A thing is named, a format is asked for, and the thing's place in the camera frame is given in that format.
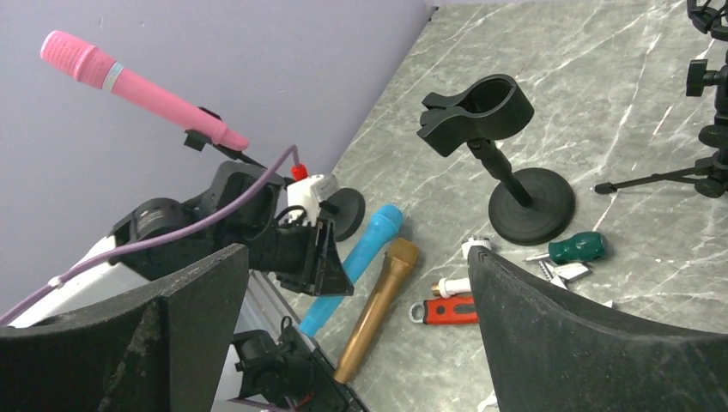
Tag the red handle adjustable wrench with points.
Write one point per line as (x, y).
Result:
(453, 302)

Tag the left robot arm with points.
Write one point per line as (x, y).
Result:
(156, 239)

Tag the green handle screwdriver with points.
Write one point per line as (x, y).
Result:
(582, 247)

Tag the blue mic round-base stand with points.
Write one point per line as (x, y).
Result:
(530, 206)

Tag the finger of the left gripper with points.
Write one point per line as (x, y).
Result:
(310, 263)

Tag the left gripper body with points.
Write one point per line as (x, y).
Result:
(255, 223)

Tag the gold microphone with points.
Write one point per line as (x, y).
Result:
(399, 262)

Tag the pink microphone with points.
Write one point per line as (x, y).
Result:
(88, 64)

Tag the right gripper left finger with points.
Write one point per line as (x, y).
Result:
(159, 347)

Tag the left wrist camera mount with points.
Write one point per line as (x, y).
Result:
(307, 193)

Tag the blue microphone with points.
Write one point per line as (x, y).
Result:
(382, 228)

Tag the pink mic round-base stand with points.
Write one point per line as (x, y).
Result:
(346, 208)

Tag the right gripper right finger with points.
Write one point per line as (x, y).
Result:
(549, 349)

